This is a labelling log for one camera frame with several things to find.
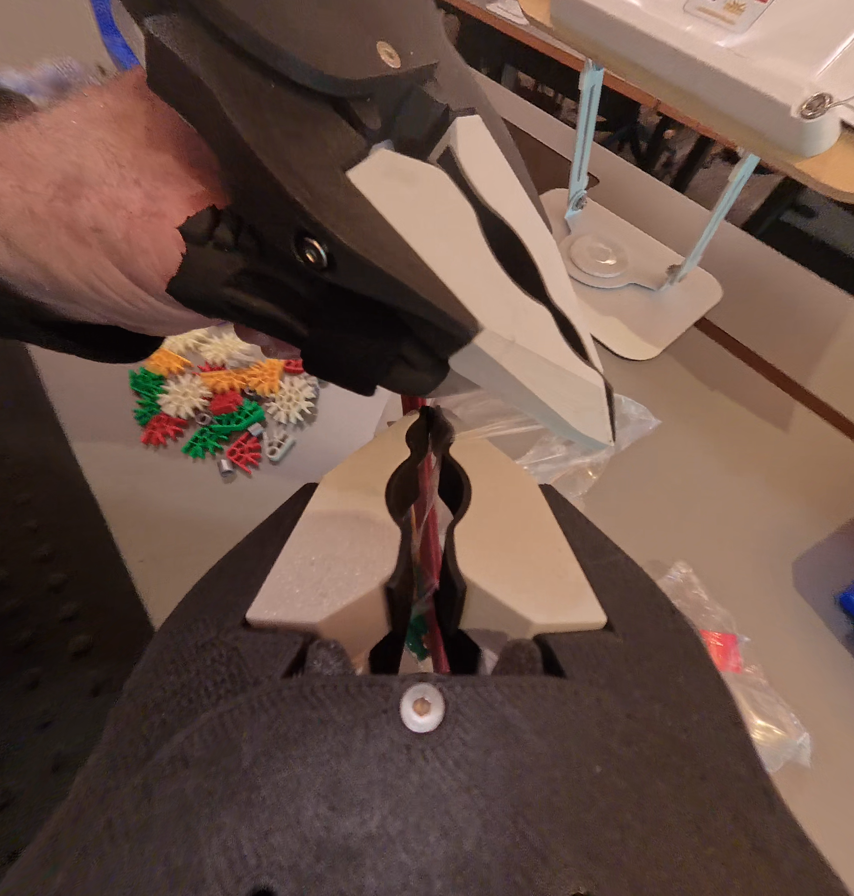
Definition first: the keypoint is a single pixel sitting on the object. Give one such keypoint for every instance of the scattered loose plastic connectors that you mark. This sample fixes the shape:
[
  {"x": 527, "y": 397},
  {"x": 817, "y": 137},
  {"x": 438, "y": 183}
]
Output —
[{"x": 189, "y": 395}]

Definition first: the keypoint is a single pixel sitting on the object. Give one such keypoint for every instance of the person's left hand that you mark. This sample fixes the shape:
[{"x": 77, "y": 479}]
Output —
[{"x": 84, "y": 203}]

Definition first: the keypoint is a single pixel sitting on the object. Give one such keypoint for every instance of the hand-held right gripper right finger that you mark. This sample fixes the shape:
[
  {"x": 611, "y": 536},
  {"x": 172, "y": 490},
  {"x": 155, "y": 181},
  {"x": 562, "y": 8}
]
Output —
[{"x": 525, "y": 553}]

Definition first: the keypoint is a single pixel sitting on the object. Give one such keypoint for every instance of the toy instruction sheet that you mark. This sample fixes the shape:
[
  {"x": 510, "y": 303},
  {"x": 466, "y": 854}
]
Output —
[{"x": 784, "y": 28}]

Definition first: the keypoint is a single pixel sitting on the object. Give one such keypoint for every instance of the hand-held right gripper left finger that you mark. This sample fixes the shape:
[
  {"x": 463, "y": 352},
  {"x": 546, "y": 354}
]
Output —
[{"x": 329, "y": 553}]

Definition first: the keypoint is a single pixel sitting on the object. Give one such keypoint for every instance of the white stand with wooden board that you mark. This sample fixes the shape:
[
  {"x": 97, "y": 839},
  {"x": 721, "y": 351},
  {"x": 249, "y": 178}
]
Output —
[{"x": 644, "y": 315}]

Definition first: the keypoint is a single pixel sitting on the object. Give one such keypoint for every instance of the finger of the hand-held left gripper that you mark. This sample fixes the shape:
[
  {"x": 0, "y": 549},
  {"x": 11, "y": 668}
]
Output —
[
  {"x": 434, "y": 245},
  {"x": 511, "y": 189}
]

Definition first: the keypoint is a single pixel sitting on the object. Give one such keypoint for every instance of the person's left forearm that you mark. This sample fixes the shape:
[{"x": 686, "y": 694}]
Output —
[{"x": 21, "y": 311}]

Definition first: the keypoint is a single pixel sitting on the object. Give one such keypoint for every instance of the clear bag of small parts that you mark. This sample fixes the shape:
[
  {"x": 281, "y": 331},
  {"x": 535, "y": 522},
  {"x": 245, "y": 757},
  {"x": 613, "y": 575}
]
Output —
[{"x": 756, "y": 700}]

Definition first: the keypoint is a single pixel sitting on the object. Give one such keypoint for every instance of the clear bag of colourful rods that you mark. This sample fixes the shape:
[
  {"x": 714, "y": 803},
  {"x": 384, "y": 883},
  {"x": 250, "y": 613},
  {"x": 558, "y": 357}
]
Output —
[{"x": 430, "y": 546}]

